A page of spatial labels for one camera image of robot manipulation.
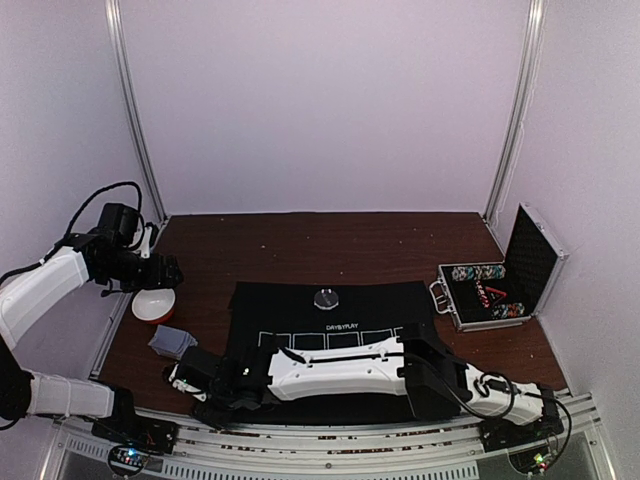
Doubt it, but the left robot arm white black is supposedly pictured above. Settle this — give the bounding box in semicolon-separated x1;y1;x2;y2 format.
1;203;184;455

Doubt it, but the black poker cloth mat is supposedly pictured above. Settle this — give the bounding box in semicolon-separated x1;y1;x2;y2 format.
226;281;440;426

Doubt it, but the poker chip row lower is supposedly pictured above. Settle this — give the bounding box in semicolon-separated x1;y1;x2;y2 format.
491;302;526;320

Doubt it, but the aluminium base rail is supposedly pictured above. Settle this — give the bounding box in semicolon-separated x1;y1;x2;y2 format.
39;389;616;480

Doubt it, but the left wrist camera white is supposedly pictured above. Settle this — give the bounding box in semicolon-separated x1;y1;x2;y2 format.
131;222;159;259

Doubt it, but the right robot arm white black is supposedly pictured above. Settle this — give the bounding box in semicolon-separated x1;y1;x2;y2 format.
163;324;572;450

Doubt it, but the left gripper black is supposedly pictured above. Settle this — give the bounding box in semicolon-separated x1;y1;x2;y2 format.
100;247;183;293

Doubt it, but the aluminium poker chip case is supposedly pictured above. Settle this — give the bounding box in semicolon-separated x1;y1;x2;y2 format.
428;204;569;331

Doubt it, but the white red bowl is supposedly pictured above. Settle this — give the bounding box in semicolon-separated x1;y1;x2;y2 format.
131;289;176;324

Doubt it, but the aluminium frame post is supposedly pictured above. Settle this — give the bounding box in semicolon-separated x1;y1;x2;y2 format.
483;0;547;227
105;0;168;222

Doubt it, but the left aluminium frame post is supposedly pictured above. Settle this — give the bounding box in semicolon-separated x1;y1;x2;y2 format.
105;0;168;222

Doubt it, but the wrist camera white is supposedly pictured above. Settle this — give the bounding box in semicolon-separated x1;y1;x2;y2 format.
131;222;159;259
162;363;210;402

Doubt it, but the poker chip row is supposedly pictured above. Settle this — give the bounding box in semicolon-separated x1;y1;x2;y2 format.
491;302;526;320
451;264;506;282

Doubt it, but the right aluminium frame post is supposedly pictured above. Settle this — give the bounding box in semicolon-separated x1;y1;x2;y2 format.
483;0;547;227

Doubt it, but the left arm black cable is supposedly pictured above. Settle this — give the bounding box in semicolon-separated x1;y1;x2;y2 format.
0;180;144;281

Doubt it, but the grey playing card deck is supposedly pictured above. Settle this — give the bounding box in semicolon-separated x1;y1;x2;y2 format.
148;325;198;360

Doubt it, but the clear round dealer button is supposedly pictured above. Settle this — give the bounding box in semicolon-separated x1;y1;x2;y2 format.
313;288;339;311

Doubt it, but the poker chip row upper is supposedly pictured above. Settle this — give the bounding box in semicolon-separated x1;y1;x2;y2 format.
451;264;506;282

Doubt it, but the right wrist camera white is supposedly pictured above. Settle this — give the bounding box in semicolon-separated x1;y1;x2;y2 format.
162;363;210;402

